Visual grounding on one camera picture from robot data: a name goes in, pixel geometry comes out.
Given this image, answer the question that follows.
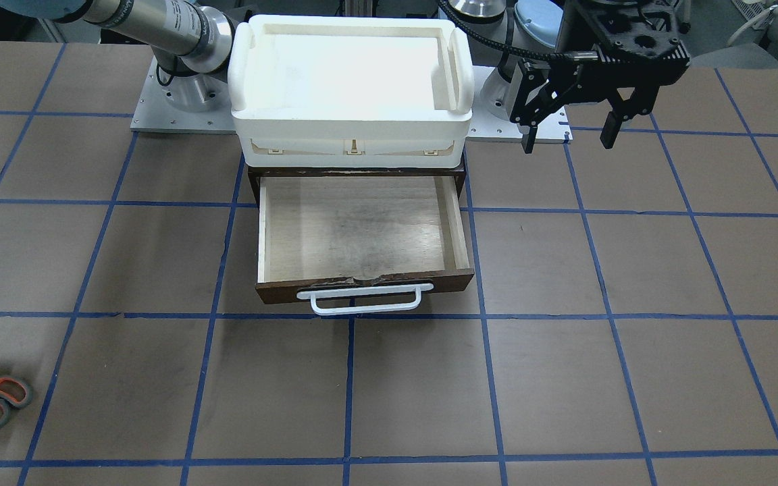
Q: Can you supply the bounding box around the black braided cable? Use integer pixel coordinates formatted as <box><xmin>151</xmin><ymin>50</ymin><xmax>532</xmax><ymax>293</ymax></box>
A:
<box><xmin>438</xmin><ymin>0</ymin><xmax>552</xmax><ymax>65</ymax></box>

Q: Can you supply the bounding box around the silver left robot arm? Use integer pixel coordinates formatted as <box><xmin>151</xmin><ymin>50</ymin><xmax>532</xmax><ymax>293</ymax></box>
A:
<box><xmin>437</xmin><ymin>1</ymin><xmax>691</xmax><ymax>154</ymax></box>

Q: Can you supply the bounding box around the white plastic tray box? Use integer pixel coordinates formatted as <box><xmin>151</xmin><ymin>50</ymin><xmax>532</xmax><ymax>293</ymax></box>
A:
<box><xmin>228</xmin><ymin>15</ymin><xmax>475</xmax><ymax>169</ymax></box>

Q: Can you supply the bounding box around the wooden drawer with white handle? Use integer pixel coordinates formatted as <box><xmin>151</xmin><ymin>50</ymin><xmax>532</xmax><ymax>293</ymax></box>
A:
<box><xmin>255</xmin><ymin>175</ymin><xmax>473</xmax><ymax>316</ymax></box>

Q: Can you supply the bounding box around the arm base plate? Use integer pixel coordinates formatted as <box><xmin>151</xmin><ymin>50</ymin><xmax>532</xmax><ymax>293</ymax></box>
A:
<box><xmin>467</xmin><ymin>64</ymin><xmax>573</xmax><ymax>144</ymax></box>
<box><xmin>130</xmin><ymin>59</ymin><xmax>235</xmax><ymax>134</ymax></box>

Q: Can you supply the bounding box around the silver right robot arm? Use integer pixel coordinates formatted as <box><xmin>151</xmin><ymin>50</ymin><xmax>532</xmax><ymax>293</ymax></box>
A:
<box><xmin>0</xmin><ymin>1</ymin><xmax>236</xmax><ymax>377</ymax></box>

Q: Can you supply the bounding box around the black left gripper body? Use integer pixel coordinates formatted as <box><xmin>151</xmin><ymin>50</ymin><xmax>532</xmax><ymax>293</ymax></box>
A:
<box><xmin>513</xmin><ymin>1</ymin><xmax>690</xmax><ymax>116</ymax></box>

